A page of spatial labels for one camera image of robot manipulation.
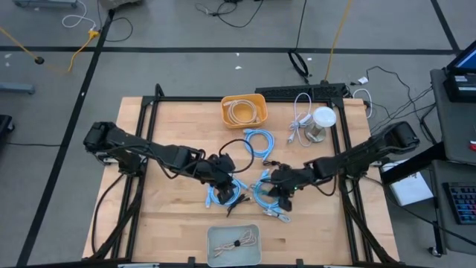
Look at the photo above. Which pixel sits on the grey furniture foot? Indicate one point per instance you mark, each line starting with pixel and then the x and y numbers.
pixel 16 88

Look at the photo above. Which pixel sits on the clear cup with white lid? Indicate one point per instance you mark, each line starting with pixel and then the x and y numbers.
pixel 324 116

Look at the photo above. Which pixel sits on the laptop screen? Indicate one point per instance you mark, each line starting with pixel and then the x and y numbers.
pixel 465 59

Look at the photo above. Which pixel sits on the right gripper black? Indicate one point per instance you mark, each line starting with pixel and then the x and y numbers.
pixel 290 178

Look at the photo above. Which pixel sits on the black caster wheel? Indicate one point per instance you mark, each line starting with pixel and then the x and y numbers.
pixel 434 251

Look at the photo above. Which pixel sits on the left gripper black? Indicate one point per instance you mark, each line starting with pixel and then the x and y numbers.
pixel 219 169

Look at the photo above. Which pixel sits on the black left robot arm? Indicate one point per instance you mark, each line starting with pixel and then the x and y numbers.
pixel 122 141

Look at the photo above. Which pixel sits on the red object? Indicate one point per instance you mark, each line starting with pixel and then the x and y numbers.
pixel 473 146

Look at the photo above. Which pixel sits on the small white adapter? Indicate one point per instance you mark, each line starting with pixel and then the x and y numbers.
pixel 363 80

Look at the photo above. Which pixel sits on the white box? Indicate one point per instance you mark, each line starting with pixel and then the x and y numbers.
pixel 411 188

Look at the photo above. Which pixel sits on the backlit black keyboard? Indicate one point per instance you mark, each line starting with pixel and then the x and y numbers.
pixel 463 203

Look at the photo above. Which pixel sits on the black round floor disc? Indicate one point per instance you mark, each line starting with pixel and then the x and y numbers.
pixel 39 60

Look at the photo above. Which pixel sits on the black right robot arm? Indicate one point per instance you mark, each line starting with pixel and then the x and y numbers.
pixel 372 149

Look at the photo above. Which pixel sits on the black device with labels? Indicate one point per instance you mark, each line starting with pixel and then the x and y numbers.
pixel 459 87

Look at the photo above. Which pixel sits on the black aluminium table frame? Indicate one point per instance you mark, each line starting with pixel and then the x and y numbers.
pixel 186 99

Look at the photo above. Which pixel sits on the orange plastic bin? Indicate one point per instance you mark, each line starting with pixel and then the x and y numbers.
pixel 262 111

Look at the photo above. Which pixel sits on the black cart bar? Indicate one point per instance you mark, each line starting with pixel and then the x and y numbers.
pixel 413 164

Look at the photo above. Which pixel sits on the grey equipment base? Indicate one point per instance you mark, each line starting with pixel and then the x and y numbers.
pixel 44 3

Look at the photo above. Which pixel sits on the black box at floor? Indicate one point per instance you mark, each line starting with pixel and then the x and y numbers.
pixel 4 128

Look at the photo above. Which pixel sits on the grey desk cart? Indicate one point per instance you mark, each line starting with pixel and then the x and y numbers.
pixel 451 130

